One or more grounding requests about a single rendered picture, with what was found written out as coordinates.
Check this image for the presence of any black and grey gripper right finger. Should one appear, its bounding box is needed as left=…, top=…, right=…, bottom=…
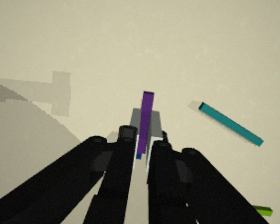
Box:
left=146, top=110, right=269, bottom=224

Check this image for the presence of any turquoise rod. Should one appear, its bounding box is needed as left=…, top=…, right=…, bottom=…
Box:
left=199, top=102, right=264, bottom=147

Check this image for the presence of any purple rod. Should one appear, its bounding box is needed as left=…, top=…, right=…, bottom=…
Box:
left=137, top=91, right=154, bottom=154

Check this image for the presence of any small blue block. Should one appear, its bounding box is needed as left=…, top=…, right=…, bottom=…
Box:
left=136, top=153, right=142, bottom=159

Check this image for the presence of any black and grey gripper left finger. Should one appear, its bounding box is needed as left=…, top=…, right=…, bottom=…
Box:
left=0, top=108, right=141, bottom=224

